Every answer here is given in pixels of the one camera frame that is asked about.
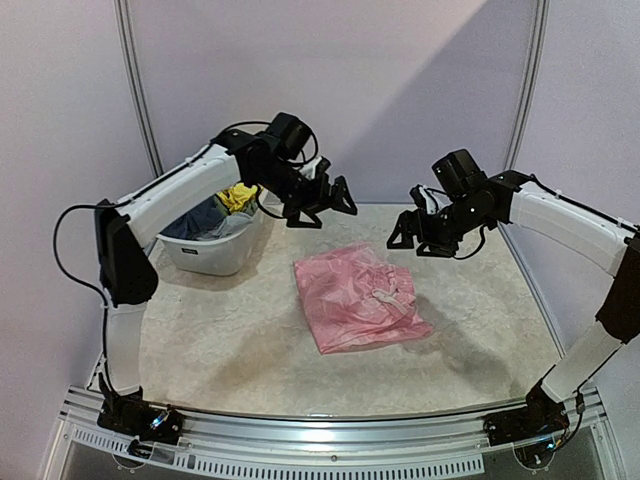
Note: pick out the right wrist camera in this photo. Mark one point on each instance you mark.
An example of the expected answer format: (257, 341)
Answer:
(424, 199)

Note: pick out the right aluminium frame post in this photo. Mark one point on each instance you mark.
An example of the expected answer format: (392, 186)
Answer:
(524, 36)

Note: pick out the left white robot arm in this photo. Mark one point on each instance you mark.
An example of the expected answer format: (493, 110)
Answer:
(271, 159)

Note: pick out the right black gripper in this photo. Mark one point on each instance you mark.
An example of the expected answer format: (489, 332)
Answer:
(426, 228)

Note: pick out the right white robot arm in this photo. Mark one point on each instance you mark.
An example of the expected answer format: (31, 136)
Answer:
(597, 258)

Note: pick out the yellow garment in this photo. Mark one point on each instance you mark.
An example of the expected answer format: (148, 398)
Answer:
(238, 197)

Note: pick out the grey garment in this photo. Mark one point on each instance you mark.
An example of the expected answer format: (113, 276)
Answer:
(230, 225)

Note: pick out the left aluminium frame post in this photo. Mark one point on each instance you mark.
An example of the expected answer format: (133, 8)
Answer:
(124, 22)

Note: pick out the white plastic laundry basket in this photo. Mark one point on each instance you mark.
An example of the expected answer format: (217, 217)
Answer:
(221, 257)

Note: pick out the aluminium frame post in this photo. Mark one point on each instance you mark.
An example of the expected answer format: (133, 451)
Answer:
(124, 22)
(524, 36)

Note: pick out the blue garment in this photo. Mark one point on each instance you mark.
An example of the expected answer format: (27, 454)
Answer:
(200, 219)

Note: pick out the aluminium front rail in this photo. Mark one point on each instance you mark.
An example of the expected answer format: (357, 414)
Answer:
(450, 445)

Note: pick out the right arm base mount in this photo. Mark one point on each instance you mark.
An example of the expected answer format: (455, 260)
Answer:
(541, 415)

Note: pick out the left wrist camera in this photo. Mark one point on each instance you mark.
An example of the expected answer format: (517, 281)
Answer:
(315, 168)

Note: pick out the pink patterned shorts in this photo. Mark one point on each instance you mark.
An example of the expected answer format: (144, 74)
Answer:
(354, 301)

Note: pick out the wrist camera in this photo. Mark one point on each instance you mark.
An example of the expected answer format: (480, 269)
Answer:
(424, 199)
(315, 168)

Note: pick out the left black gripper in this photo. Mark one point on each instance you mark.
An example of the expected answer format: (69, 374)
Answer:
(318, 200)

